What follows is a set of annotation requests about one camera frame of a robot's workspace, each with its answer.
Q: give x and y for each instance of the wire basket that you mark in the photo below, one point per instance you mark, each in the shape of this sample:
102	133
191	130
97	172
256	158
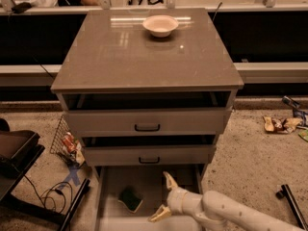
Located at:
75	159

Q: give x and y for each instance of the green yellow sponge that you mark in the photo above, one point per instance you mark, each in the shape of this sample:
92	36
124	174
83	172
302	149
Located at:
130	199

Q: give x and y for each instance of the brown snack wrapper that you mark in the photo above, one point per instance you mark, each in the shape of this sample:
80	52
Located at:
281	125

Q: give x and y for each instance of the orange snack packet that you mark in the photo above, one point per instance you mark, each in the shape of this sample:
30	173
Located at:
68	142

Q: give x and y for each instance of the bottom grey drawer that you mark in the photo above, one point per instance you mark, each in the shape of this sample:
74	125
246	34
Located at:
148	184

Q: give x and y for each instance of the middle grey drawer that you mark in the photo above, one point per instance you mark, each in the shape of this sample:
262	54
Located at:
149	150

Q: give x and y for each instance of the grey drawer cabinet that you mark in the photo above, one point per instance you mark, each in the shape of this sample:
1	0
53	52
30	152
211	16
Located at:
116	64

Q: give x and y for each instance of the top grey drawer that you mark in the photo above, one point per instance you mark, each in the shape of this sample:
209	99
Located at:
148	122

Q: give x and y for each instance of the black device on ledge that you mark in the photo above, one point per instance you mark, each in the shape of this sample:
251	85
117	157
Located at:
21	8

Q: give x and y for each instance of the green packet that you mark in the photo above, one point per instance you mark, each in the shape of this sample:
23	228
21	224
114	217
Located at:
304	135

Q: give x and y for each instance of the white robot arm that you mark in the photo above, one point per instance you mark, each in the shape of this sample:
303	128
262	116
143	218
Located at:
212	210

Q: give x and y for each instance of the blue snack bag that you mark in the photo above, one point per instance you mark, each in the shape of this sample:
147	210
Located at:
297	112

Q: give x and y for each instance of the grey drawer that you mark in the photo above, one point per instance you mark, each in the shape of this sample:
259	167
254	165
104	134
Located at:
149	150
148	122
148	184

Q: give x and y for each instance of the black bar leg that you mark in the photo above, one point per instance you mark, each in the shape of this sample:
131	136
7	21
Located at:
285	192

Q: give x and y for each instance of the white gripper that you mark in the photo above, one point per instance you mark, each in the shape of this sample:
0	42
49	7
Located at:
174	198

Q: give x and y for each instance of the white bowl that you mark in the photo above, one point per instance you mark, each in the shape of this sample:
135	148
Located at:
160	26

